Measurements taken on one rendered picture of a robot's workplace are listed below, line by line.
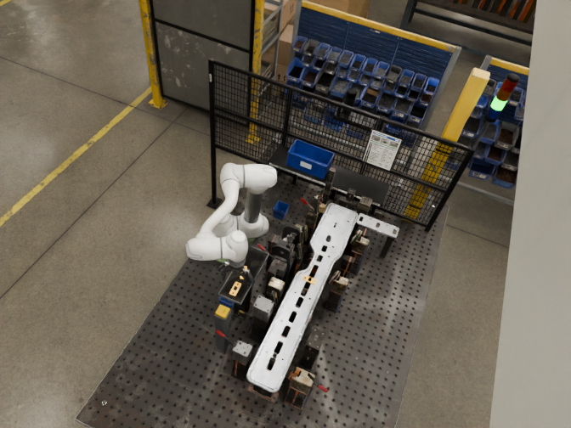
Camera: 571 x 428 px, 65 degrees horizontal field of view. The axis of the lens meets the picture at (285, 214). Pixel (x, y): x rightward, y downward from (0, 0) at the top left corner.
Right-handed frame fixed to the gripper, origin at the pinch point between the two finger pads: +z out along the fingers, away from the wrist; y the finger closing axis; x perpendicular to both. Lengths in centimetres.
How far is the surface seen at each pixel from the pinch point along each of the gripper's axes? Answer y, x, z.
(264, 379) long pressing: 33, -33, 23
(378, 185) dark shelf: 55, 128, 20
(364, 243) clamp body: 58, 71, 19
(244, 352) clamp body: 17.9, -26.8, 17.9
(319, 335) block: 51, -1, 21
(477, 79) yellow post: 85, 136, -76
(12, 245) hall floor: -215, 23, 123
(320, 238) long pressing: 31, 66, 23
